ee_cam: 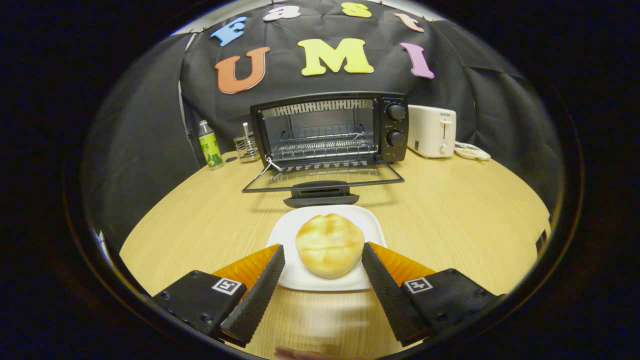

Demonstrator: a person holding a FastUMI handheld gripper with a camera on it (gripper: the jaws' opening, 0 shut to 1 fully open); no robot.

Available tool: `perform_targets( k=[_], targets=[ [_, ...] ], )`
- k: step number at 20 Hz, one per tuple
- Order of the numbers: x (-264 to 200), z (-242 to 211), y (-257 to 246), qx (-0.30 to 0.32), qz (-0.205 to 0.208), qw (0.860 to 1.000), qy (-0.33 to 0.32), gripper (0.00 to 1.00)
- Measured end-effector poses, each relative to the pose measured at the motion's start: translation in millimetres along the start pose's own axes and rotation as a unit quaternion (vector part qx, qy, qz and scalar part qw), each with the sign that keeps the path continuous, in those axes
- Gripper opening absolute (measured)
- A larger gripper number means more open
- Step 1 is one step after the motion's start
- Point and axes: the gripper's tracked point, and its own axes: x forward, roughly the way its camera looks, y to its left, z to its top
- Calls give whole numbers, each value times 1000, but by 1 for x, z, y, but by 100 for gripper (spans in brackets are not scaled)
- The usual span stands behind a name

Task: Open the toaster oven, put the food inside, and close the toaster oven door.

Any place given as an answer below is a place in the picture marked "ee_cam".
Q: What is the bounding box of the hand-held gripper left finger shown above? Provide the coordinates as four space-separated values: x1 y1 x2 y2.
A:
152 244 286 348

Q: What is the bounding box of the white string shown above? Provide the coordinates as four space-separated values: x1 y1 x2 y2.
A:
252 156 282 182

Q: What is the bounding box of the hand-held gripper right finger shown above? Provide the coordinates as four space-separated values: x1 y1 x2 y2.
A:
361 242 506 347

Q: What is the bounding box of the white pop-up toaster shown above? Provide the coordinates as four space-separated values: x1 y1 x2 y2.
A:
407 104 457 159

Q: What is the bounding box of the white square plate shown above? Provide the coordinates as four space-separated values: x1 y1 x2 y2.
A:
266 204 387 292

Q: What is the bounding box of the black toaster oven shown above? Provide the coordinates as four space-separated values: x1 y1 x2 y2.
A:
242 91 410 209

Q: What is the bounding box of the white divided snack dish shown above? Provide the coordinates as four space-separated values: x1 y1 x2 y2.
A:
454 141 492 162

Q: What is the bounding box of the green label drink bottle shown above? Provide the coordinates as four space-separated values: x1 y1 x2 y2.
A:
198 120 225 169

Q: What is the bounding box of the round golden bread bun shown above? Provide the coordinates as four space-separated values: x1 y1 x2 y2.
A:
295 213 366 279

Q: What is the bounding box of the wire mesh holder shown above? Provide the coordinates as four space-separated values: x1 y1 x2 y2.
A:
233 122 261 162

